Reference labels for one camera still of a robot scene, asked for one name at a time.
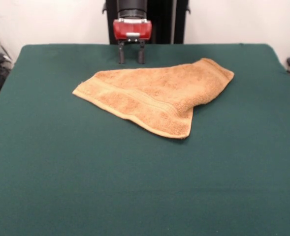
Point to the dark green table cloth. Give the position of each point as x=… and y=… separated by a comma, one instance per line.
x=73, y=172

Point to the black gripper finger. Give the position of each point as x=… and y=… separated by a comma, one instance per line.
x=121, y=52
x=141, y=52

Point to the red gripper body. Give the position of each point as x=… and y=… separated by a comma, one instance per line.
x=132, y=29

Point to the orange terry towel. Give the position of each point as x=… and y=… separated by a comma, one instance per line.
x=159, y=93

